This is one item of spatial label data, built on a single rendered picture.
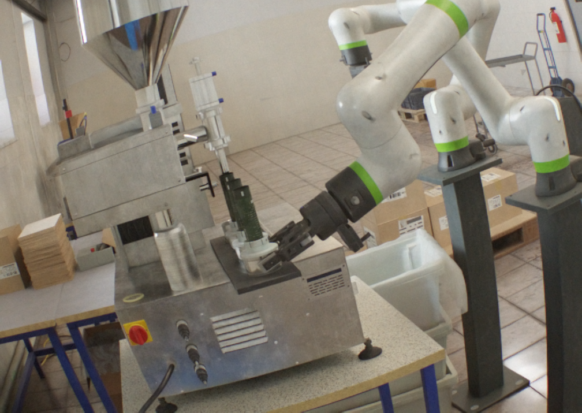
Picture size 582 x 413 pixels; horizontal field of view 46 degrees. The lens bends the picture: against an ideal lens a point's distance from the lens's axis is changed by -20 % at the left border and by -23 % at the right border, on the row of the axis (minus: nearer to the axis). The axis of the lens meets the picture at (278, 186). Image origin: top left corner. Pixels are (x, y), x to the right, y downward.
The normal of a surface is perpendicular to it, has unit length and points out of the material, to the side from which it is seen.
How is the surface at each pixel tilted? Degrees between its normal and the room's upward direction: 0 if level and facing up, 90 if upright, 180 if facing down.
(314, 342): 90
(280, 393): 0
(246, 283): 0
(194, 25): 90
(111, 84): 90
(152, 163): 90
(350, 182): 52
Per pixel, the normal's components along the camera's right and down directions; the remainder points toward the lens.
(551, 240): -0.93, 0.30
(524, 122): -0.83, 0.27
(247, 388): -0.26, -0.95
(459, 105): 0.73, -0.11
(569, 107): -0.22, 0.01
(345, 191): -0.10, -0.24
